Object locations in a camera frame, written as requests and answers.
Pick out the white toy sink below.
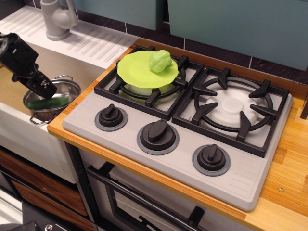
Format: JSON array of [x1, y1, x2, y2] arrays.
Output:
[[0, 6, 137, 183]]

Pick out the grey toy faucet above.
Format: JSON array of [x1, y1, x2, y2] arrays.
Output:
[[40, 0, 78, 41]]

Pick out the dark green toy pickle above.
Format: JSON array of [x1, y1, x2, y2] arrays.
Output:
[[26, 97, 69, 110]]

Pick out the light green toy cauliflower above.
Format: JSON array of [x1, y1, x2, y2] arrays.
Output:
[[149, 50, 172, 73]]

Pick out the toy oven door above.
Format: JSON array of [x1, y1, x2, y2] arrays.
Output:
[[81, 154, 248, 231]]

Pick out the black right stove knob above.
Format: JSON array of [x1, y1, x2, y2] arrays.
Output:
[[192, 144, 231, 177]]

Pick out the grey toy stove top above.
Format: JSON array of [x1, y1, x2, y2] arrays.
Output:
[[63, 87, 287, 211]]

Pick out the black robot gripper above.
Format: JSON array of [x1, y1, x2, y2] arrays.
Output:
[[0, 33, 57, 100]]

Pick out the black oven door handle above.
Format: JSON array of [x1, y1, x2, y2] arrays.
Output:
[[87, 166, 204, 231]]

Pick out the lime green plastic plate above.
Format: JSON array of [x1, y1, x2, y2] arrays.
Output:
[[117, 51, 179, 89]]

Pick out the black middle stove knob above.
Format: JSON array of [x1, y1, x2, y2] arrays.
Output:
[[137, 119, 180, 155]]

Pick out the small stainless steel pot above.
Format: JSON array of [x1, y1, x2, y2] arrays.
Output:
[[23, 75, 81, 125]]

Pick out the black left stove knob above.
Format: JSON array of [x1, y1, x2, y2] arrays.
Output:
[[94, 103, 128, 132]]

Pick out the wooden drawer fronts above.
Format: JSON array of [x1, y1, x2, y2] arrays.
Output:
[[0, 147, 95, 231]]

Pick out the black right burner grate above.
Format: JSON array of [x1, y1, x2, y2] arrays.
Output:
[[172, 67, 293, 157]]

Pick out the black stove knob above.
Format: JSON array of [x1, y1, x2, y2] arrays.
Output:
[[137, 119, 180, 155], [192, 144, 231, 177], [94, 103, 128, 132]]

